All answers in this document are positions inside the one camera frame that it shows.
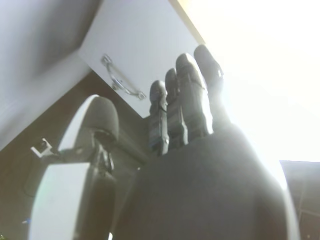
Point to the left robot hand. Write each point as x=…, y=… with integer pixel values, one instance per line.
x=190, y=190

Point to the white drawer front panel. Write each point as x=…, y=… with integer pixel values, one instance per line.
x=140, y=37

